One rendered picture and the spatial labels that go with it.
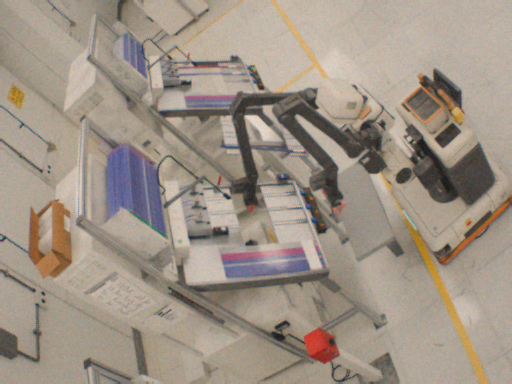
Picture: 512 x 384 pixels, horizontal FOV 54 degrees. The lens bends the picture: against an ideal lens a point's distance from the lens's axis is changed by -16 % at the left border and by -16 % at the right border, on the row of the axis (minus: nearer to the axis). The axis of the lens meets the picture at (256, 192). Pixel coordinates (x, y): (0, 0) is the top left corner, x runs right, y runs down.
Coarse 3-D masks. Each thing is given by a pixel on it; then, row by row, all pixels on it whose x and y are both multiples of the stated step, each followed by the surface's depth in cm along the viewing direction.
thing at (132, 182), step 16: (112, 160) 282; (128, 160) 280; (144, 160) 296; (112, 176) 274; (128, 176) 269; (144, 176) 285; (112, 192) 266; (128, 192) 260; (144, 192) 275; (112, 208) 259; (128, 208) 252; (144, 208) 265; (160, 208) 280; (160, 224) 270
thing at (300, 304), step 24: (264, 240) 340; (264, 288) 320; (288, 288) 321; (312, 288) 357; (240, 312) 321; (264, 312) 311; (288, 312) 303; (312, 312) 330; (216, 336) 322; (240, 336) 311; (288, 336) 321; (216, 360) 324; (240, 360) 329; (264, 360) 335; (288, 360) 342
